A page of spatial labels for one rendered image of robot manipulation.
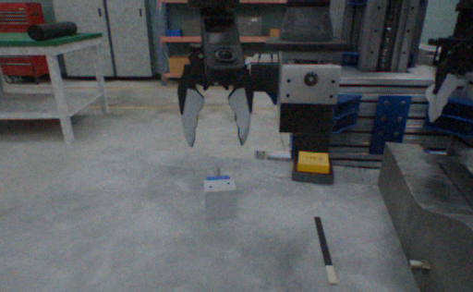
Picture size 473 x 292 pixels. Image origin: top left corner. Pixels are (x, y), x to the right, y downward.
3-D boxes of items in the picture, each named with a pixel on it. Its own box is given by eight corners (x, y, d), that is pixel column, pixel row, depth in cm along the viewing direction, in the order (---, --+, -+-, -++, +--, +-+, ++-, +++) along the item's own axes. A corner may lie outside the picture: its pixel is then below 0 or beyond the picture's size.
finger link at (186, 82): (201, 117, 49) (218, 62, 46) (202, 121, 47) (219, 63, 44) (171, 109, 48) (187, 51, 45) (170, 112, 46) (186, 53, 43)
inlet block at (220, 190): (204, 181, 64) (202, 156, 62) (229, 180, 65) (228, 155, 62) (205, 220, 52) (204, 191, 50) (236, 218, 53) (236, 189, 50)
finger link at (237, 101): (255, 129, 55) (238, 78, 51) (260, 141, 50) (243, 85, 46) (237, 135, 55) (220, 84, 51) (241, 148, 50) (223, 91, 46)
